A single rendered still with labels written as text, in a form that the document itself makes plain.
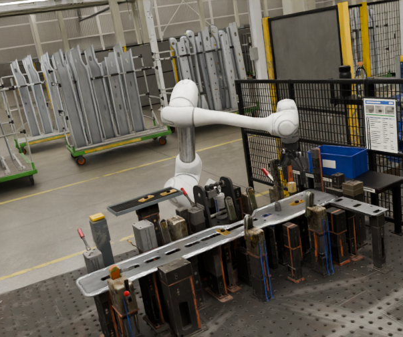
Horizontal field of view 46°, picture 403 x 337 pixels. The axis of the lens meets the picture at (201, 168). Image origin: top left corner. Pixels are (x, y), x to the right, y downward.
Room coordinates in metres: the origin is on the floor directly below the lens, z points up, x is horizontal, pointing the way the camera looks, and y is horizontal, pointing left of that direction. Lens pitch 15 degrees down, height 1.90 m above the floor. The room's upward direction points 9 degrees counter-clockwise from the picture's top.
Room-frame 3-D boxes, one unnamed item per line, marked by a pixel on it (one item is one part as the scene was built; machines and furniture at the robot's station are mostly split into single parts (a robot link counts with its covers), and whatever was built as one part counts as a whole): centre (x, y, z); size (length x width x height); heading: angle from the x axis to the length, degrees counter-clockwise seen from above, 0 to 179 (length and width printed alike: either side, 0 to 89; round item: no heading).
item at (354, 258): (2.20, -0.70, 0.84); 0.11 x 0.06 x 0.29; 28
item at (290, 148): (2.31, -0.47, 1.29); 0.08 x 0.07 x 0.09; 28
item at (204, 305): (1.99, 0.13, 0.84); 0.13 x 0.11 x 0.29; 28
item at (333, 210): (2.18, -0.62, 0.84); 0.11 x 0.10 x 0.28; 28
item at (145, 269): (2.07, -0.04, 1.00); 1.38 x 0.22 x 0.02; 118
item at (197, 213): (2.25, 0.07, 0.89); 0.13 x 0.11 x 0.38; 28
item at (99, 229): (2.16, 0.54, 0.92); 0.08 x 0.08 x 0.44; 28
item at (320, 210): (2.10, -0.51, 0.87); 0.12 x 0.09 x 0.35; 28
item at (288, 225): (2.07, -0.38, 0.84); 0.11 x 0.08 x 0.29; 28
